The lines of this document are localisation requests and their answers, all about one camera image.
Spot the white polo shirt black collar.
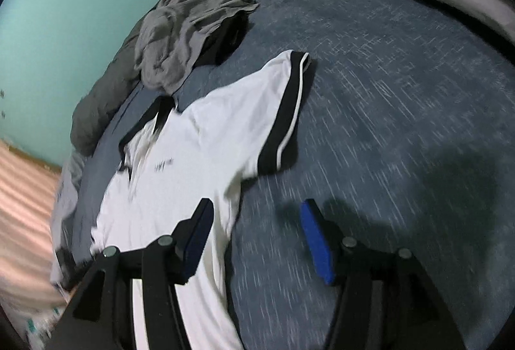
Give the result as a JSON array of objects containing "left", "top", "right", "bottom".
[{"left": 92, "top": 50, "right": 311, "bottom": 349}]

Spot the light grey blanket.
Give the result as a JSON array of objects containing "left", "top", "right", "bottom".
[{"left": 50, "top": 150, "right": 86, "bottom": 286}]

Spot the pink striped curtain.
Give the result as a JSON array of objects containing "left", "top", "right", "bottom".
[{"left": 1, "top": 143, "right": 65, "bottom": 311}]

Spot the blue patterned bed sheet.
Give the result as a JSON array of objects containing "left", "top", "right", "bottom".
[{"left": 70, "top": 0, "right": 515, "bottom": 350}]

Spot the grey crumpled shirt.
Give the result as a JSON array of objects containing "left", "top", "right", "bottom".
[{"left": 135, "top": 0, "right": 258, "bottom": 95}]

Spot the black garment under grey shirt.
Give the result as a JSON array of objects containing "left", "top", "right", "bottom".
[{"left": 194, "top": 11, "right": 249, "bottom": 68}]

